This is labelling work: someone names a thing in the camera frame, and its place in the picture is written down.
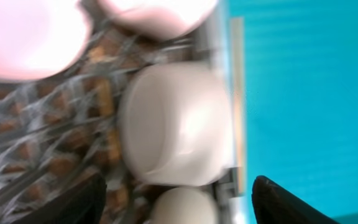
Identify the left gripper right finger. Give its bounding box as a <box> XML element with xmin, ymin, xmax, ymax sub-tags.
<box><xmin>252</xmin><ymin>175</ymin><xmax>339</xmax><ymax>224</ymax></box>

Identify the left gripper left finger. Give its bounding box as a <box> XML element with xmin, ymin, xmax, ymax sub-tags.
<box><xmin>13</xmin><ymin>174</ymin><xmax>106</xmax><ymax>224</ymax></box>

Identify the white cup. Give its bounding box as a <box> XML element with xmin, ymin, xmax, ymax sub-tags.
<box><xmin>150</xmin><ymin>187</ymin><xmax>219</xmax><ymax>224</ymax></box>

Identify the grey bowl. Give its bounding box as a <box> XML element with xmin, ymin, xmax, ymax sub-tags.
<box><xmin>118</xmin><ymin>62</ymin><xmax>233</xmax><ymax>186</ymax></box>

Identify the large pink plate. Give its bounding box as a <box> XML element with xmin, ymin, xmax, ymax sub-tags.
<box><xmin>0</xmin><ymin>0</ymin><xmax>93</xmax><ymax>82</ymax></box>

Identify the small pink bowl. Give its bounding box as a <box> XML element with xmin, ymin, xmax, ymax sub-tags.
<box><xmin>98</xmin><ymin>0</ymin><xmax>218</xmax><ymax>40</ymax></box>

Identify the grey dishwasher rack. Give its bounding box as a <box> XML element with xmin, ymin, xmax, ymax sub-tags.
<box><xmin>0</xmin><ymin>1</ymin><xmax>231</xmax><ymax>223</ymax></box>

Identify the teal plastic tray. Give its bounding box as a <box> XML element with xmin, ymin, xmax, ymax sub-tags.
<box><xmin>227</xmin><ymin>0</ymin><xmax>358</xmax><ymax>223</ymax></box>

